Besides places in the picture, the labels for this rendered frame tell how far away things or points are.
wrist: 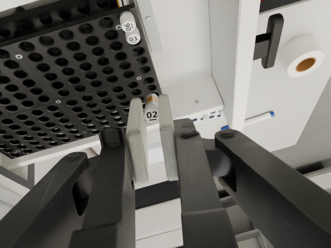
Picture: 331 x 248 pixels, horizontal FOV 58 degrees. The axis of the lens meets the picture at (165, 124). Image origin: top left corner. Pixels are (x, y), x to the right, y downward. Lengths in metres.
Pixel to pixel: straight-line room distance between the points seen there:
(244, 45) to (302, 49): 0.31
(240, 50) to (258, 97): 0.43
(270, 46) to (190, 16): 0.10
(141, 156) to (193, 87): 0.31
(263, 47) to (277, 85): 0.38
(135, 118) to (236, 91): 0.20
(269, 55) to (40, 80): 0.24
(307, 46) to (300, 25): 0.04
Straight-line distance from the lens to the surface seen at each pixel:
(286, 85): 0.73
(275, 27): 0.32
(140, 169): 0.15
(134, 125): 0.16
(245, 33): 0.28
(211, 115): 0.66
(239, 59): 0.31
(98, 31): 0.28
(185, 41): 0.40
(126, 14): 0.27
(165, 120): 0.16
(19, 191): 0.46
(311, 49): 0.60
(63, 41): 0.29
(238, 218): 4.49
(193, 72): 0.45
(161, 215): 1.09
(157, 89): 0.35
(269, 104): 0.77
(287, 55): 0.60
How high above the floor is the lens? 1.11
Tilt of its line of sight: 30 degrees down
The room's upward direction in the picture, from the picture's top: 165 degrees clockwise
